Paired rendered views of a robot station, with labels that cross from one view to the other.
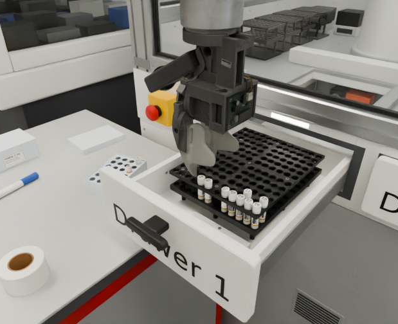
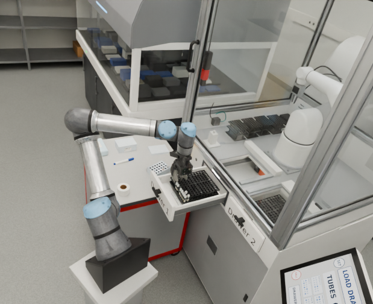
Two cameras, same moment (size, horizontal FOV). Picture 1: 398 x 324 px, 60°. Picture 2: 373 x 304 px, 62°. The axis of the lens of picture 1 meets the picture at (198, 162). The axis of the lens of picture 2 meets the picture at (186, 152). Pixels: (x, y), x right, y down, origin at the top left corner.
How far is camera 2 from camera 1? 1.17 m
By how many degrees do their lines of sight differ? 13
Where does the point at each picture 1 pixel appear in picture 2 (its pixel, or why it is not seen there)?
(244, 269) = (171, 208)
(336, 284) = (218, 234)
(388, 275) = (229, 235)
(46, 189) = (135, 165)
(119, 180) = (154, 176)
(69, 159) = (146, 155)
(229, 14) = (185, 152)
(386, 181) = (229, 204)
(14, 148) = (129, 146)
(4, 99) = not seen: hidden behind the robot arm
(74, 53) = (163, 107)
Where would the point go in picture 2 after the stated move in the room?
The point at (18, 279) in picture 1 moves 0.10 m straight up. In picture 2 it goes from (122, 191) to (122, 178)
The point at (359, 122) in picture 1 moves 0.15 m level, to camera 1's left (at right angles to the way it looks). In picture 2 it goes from (229, 184) to (202, 174)
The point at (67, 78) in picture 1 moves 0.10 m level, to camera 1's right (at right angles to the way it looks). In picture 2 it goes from (157, 116) to (169, 120)
